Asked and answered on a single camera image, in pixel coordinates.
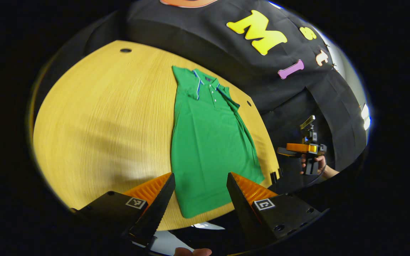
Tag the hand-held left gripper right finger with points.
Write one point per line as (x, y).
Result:
(242, 209)

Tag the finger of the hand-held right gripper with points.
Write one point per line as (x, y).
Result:
(299, 147)
(288, 153)

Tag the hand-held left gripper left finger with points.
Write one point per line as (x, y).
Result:
(162, 206)

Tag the green T-shirt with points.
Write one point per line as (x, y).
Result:
(208, 142)

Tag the white ceiling light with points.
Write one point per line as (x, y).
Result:
(365, 115)

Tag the black backdrop cloth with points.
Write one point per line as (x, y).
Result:
(255, 85)

